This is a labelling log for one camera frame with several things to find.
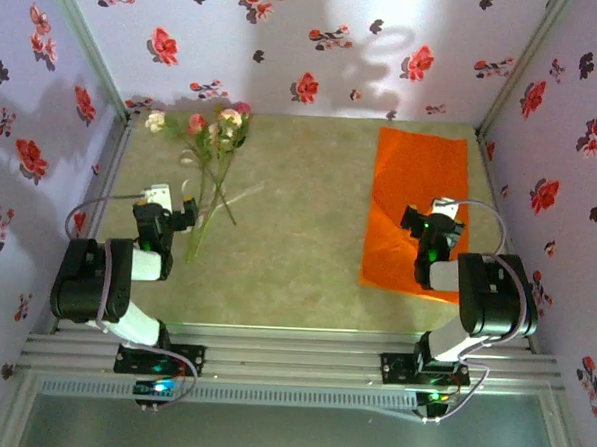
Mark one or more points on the orange wrapping paper sheet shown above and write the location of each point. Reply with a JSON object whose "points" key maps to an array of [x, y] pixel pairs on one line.
{"points": [[417, 164]]}

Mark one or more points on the cream fake rose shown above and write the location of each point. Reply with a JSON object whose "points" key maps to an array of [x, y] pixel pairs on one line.
{"points": [[155, 121]]}

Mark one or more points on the pale pink fake rose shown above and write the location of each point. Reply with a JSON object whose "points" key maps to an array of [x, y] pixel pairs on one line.
{"points": [[229, 117]]}

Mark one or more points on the magenta fake rose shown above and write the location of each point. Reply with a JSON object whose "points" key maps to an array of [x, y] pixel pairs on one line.
{"points": [[242, 108]]}

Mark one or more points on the left controller board with LED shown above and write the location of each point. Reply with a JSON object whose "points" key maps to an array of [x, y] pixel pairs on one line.
{"points": [[157, 389]]}

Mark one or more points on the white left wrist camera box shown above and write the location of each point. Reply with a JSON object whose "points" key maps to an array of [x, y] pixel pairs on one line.
{"points": [[159, 195]]}

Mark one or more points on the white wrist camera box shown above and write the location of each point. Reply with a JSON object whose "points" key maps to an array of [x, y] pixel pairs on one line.
{"points": [[159, 195], [452, 210]]}

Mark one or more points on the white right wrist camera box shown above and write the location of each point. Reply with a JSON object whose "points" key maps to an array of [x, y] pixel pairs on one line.
{"points": [[452, 210]]}

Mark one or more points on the aluminium side rail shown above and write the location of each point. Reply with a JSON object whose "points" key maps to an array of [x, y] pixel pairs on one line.
{"points": [[112, 173]]}

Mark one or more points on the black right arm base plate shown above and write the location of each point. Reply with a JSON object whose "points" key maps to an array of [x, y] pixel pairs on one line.
{"points": [[396, 369]]}

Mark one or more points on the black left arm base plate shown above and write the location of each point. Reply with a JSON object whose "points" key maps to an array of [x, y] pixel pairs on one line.
{"points": [[191, 360]]}

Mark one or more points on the aluminium front frame rail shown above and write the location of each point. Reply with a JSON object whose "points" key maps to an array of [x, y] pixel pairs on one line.
{"points": [[291, 356]]}

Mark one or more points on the aluminium corner post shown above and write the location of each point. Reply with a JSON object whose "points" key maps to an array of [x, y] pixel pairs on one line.
{"points": [[525, 60], [87, 47]]}

